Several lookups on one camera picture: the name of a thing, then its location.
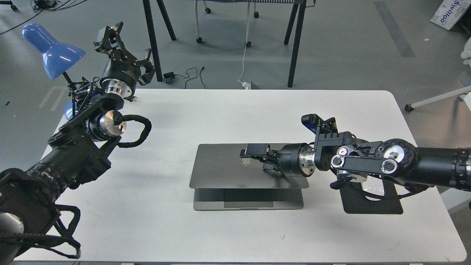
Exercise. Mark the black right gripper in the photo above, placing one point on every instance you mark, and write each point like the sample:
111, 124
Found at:
295, 159

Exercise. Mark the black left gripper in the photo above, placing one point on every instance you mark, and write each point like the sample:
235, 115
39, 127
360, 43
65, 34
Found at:
121, 72

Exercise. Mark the grey laptop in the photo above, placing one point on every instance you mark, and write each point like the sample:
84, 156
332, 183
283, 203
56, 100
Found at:
222, 180

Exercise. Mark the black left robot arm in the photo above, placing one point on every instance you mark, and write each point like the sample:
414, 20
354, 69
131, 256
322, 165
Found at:
30, 217

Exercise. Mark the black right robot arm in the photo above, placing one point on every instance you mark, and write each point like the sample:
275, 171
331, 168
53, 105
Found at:
353, 159

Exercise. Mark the black trestle table legs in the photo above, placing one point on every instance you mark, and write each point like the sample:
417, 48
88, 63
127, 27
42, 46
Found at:
215, 36

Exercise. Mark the blue desk lamp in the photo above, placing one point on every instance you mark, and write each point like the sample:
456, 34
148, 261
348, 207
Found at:
57, 57

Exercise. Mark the black mouse pad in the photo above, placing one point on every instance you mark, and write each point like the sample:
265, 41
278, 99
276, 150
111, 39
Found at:
356, 203

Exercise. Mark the white chair base right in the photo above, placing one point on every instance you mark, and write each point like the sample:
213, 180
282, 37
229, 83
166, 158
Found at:
462, 93

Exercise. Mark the white cardboard box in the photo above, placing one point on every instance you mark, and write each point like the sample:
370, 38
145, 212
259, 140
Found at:
449, 12

